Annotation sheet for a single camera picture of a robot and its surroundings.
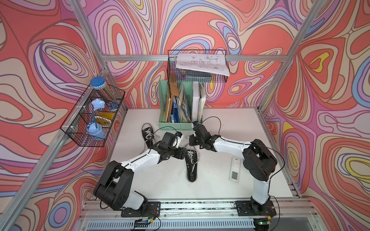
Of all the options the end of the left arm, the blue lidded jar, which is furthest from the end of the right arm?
the blue lidded jar

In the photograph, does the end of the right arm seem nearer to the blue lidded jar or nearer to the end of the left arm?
the end of the left arm

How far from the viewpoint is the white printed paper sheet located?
0.78 metres
